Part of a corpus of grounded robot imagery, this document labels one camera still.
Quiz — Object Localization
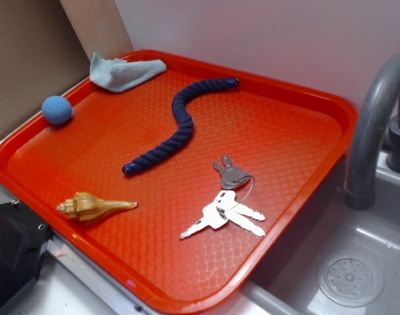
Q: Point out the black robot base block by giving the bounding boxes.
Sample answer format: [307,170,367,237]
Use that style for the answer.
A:
[0,200,51,314]

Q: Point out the blue textured ball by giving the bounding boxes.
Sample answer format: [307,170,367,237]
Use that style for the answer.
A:
[41,96,73,125]

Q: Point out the orange plastic tray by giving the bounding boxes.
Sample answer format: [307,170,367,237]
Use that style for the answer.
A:
[0,51,357,314]

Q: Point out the light blue folded cloth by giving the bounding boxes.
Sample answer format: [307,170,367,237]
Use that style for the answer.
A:
[89,53,167,93]

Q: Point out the tan spiral seashell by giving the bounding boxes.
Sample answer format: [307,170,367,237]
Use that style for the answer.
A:
[56,192,138,224]

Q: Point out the grey curved faucet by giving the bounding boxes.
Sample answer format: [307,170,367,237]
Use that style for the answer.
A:
[344,54,400,210]

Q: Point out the light wooden board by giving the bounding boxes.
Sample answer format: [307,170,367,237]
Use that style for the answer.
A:
[60,0,134,59]

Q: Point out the grey plastic sink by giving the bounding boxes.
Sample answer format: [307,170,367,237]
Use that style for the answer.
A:
[241,161,400,314]

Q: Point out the brown cardboard panel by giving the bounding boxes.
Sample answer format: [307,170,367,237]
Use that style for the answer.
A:
[0,1,89,141]

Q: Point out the silver keys on ring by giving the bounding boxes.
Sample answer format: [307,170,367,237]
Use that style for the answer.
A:
[179,154,266,240]

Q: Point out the dark blue twisted rope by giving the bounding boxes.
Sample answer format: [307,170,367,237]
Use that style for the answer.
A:
[121,77,240,177]

